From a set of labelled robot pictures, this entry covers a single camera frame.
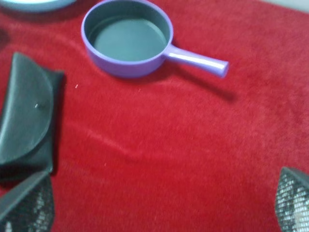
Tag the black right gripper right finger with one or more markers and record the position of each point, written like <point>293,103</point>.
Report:
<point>292,200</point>

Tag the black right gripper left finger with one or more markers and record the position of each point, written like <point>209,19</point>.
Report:
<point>29,206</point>

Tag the black glasses case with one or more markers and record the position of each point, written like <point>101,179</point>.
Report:
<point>28,118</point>

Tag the red tablecloth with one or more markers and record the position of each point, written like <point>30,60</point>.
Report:
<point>179,150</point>

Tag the purple toy saucepan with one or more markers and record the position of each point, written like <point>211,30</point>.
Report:
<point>132,38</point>

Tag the large blue plate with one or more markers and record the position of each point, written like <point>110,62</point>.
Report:
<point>35,6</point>

